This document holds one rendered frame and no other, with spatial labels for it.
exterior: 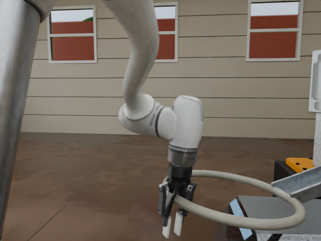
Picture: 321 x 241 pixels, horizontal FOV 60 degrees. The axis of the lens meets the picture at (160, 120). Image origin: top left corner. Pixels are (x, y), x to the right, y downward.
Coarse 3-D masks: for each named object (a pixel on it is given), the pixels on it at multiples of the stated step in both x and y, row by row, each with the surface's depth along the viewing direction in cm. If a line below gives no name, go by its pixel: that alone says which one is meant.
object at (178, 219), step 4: (176, 212) 91; (176, 216) 91; (180, 216) 89; (176, 220) 90; (180, 220) 89; (176, 224) 90; (180, 224) 89; (176, 228) 90; (180, 228) 89; (176, 232) 90; (180, 232) 89
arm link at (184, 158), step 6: (174, 150) 83; (180, 150) 82; (186, 150) 82; (192, 150) 83; (168, 156) 86; (174, 156) 83; (180, 156) 82; (186, 156) 82; (192, 156) 83; (174, 162) 83; (180, 162) 82; (186, 162) 83; (192, 162) 84
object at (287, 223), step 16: (192, 176) 118; (208, 176) 121; (224, 176) 121; (240, 176) 120; (272, 192) 109; (192, 208) 81; (208, 208) 80; (304, 208) 91; (240, 224) 76; (256, 224) 75; (272, 224) 76; (288, 224) 78
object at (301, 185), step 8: (312, 168) 114; (320, 168) 114; (288, 176) 112; (296, 176) 112; (304, 176) 113; (312, 176) 114; (320, 176) 115; (272, 184) 110; (280, 184) 111; (288, 184) 111; (296, 184) 112; (304, 184) 112; (312, 184) 110; (320, 184) 101; (288, 192) 109; (296, 192) 100; (304, 192) 100; (312, 192) 101; (320, 192) 102; (304, 200) 101
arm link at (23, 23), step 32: (0, 0) 42; (32, 0) 45; (0, 32) 41; (32, 32) 46; (0, 64) 41; (0, 96) 40; (0, 128) 40; (0, 160) 40; (0, 192) 40; (0, 224) 40
